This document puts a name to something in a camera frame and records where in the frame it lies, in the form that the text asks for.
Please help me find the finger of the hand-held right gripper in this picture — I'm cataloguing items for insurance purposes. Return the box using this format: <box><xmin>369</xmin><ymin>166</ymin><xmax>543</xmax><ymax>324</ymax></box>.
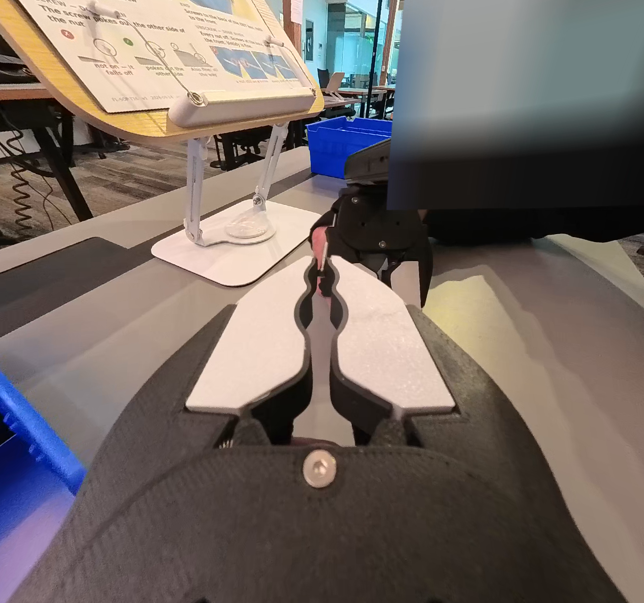
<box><xmin>390</xmin><ymin>260</ymin><xmax>422</xmax><ymax>308</ymax></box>

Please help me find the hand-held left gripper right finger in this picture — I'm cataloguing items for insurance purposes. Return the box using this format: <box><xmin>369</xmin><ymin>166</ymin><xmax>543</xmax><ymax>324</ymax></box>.
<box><xmin>321</xmin><ymin>255</ymin><xmax>457</xmax><ymax>447</ymax></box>

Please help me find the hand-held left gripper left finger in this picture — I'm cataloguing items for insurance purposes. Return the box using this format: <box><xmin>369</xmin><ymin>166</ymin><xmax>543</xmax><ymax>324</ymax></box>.
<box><xmin>184</xmin><ymin>255</ymin><xmax>323</xmax><ymax>445</ymax></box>

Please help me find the long metal screw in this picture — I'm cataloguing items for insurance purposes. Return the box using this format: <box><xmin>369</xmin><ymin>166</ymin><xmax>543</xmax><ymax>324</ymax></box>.
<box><xmin>317</xmin><ymin>212</ymin><xmax>338</xmax><ymax>274</ymax></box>

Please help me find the blue plastic bin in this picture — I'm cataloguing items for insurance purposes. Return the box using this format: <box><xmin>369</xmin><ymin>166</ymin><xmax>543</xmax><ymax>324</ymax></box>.
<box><xmin>0</xmin><ymin>371</ymin><xmax>87</xmax><ymax>543</ymax></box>
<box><xmin>306</xmin><ymin>116</ymin><xmax>393</xmax><ymax>179</ymax></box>

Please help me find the grey desk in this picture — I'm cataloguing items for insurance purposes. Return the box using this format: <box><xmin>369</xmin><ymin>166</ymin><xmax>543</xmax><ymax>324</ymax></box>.
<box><xmin>0</xmin><ymin>146</ymin><xmax>644</xmax><ymax>563</ymax></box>

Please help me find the dark grey desk mat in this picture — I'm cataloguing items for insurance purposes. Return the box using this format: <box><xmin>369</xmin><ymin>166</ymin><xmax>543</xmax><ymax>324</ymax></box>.
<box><xmin>0</xmin><ymin>170</ymin><xmax>315</xmax><ymax>337</ymax></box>

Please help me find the instruction sheet on white stand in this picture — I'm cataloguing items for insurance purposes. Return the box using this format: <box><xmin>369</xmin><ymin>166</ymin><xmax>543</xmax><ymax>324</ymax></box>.
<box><xmin>0</xmin><ymin>0</ymin><xmax>327</xmax><ymax>290</ymax></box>

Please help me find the row of wooden desks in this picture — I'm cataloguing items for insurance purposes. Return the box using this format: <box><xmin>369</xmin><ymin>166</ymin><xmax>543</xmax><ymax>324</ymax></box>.
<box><xmin>322</xmin><ymin>85</ymin><xmax>398</xmax><ymax>121</ymax></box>

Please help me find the black office chair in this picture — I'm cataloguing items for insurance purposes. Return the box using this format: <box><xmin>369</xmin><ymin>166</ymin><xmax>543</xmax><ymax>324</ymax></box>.
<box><xmin>214</xmin><ymin>130</ymin><xmax>262</xmax><ymax>171</ymax></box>

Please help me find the wooden pillar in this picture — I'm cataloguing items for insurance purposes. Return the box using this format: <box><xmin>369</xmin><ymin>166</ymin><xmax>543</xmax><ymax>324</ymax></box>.
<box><xmin>281</xmin><ymin>0</ymin><xmax>303</xmax><ymax>55</ymax></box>

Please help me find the printed instruction sheet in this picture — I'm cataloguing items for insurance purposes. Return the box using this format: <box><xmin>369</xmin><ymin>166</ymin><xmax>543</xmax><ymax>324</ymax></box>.
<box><xmin>0</xmin><ymin>0</ymin><xmax>317</xmax><ymax>114</ymax></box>

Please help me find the black coiled cable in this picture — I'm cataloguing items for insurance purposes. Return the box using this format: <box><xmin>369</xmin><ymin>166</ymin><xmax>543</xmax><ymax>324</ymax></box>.
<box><xmin>7</xmin><ymin>160</ymin><xmax>32</xmax><ymax>231</ymax></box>

